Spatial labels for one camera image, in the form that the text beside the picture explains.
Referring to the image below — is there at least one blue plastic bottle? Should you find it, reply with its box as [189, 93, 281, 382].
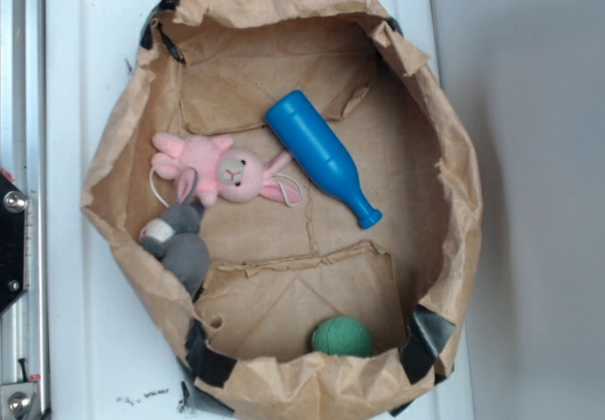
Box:
[266, 90, 382, 229]

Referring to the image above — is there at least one brown paper bag bin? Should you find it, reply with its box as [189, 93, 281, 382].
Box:
[82, 0, 483, 419]

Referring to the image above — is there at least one pink plush bunny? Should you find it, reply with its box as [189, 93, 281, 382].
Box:
[149, 132, 303, 207]

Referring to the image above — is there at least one grey plush bunny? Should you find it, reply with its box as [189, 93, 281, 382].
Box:
[138, 163, 210, 301]

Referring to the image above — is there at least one green ball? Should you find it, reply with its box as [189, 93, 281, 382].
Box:
[311, 316, 373, 358]

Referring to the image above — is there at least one black metal bracket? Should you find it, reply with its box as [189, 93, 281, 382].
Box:
[0, 171, 28, 314]

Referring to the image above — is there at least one aluminium frame rail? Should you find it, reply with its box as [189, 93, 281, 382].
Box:
[1, 0, 52, 419]

